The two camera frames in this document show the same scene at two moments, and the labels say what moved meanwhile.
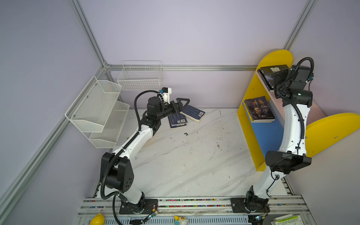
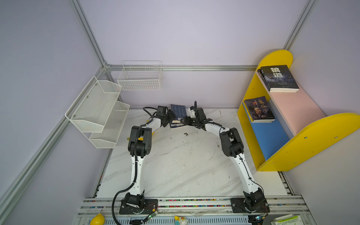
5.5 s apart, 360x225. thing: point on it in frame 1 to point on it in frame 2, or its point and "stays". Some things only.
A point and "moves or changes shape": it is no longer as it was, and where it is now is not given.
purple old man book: x=258 y=110 stays
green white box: x=288 y=219 stays
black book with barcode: x=265 y=72 stays
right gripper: x=278 y=75 to x=187 y=119
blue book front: x=192 y=113 moves or changes shape
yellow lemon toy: x=98 y=219 stays
